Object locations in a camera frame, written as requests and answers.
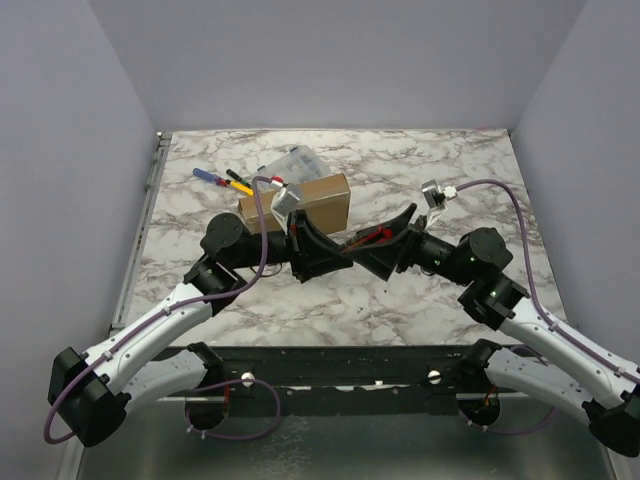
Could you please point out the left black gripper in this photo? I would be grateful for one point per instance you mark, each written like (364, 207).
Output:
(310, 253)

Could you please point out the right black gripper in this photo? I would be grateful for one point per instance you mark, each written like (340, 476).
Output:
(405, 245)

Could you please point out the red black utility knife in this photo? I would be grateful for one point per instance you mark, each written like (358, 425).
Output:
(373, 235)

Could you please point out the brown cardboard express box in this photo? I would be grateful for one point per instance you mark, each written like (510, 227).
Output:
(326, 202)

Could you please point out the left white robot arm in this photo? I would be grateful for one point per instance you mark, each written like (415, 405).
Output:
(91, 390)

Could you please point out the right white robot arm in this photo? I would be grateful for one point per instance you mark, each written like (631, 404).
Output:
(583, 378)

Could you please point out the clear plastic organizer box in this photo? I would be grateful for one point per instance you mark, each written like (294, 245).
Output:
(300, 165)

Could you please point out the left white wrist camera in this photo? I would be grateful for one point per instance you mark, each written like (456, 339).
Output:
(285, 201)

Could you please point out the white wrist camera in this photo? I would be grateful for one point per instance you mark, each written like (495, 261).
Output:
(436, 197)
(285, 201)

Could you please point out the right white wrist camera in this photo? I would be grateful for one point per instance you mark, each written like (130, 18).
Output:
(436, 197)

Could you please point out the yellow handled screwdriver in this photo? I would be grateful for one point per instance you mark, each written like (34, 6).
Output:
(240, 187)

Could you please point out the blue handled screwdriver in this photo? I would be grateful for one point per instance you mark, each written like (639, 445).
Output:
(209, 177)

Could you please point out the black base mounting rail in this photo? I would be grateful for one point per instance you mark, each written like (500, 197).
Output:
(315, 381)

